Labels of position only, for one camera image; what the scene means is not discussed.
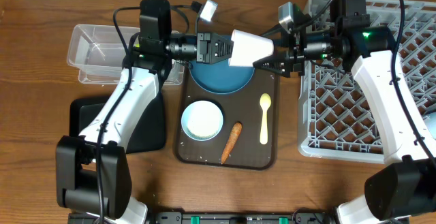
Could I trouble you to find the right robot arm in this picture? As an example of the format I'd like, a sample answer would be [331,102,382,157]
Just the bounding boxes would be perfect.
[253,0,435,223]

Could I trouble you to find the light blue rice bowl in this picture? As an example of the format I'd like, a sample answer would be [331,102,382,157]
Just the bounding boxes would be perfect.
[181,100,223,141]

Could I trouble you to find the yellow plastic spoon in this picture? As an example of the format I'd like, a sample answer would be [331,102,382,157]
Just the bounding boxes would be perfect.
[260,93,271,145]

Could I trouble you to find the pink white cup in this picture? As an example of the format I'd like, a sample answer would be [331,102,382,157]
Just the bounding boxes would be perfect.
[228,30,275,67]

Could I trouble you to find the light blue cup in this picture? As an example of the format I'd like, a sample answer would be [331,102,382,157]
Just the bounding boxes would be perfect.
[423,112,436,139]

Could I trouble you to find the clear plastic waste bin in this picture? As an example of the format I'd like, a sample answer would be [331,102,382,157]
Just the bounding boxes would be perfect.
[66,24,185,86]

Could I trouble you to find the grey dishwasher rack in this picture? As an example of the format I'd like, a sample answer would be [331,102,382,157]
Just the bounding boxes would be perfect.
[298,1,435,164]

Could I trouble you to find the dark blue plate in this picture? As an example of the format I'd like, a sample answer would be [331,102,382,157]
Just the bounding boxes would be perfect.
[189,34,256,95]

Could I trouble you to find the brown serving tray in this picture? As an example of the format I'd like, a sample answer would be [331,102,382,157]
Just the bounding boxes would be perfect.
[174,69,280,170]

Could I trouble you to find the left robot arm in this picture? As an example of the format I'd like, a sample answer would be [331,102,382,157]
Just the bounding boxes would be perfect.
[55,0,234,223]

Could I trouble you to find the orange carrot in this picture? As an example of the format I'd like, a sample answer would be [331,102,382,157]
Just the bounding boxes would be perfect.
[220,122,243,164]

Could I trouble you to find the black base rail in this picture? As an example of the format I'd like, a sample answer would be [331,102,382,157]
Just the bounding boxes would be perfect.
[143,210,338,224]

